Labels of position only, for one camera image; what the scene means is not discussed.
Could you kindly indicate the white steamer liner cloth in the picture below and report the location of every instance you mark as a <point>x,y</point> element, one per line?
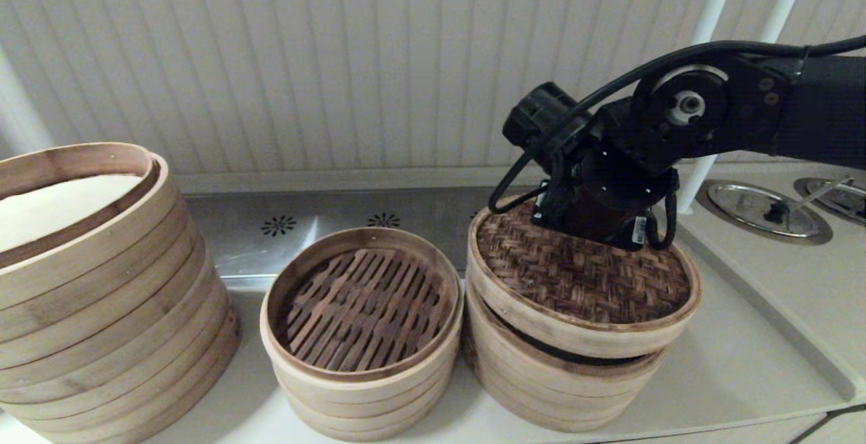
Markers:
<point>54,210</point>

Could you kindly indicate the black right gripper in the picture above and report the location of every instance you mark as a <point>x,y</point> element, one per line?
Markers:
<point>609,193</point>

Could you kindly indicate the small slatted bamboo steamer stack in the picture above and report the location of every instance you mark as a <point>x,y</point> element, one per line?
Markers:
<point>365,403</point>

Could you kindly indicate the cloth-lined bamboo steamer stack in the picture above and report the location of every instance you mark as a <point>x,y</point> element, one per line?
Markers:
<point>541,390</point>

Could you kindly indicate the round steel pot lid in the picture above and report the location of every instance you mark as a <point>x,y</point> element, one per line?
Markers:
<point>849,200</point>

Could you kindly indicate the large bamboo steamer stack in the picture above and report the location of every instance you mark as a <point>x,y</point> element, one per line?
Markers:
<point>101,336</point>

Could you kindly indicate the white cabinet door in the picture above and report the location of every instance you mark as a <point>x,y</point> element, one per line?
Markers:
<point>849,430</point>

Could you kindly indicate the round steel lid black knob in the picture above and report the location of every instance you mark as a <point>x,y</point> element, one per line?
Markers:
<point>737,204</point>

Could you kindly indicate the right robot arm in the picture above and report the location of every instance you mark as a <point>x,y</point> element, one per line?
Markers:
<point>812,112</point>

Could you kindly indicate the stainless steel vent panel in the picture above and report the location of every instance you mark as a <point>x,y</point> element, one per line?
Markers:
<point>325,214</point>

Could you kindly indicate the woven bamboo steamer lid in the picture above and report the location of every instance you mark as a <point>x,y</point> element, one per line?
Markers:
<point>582,281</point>

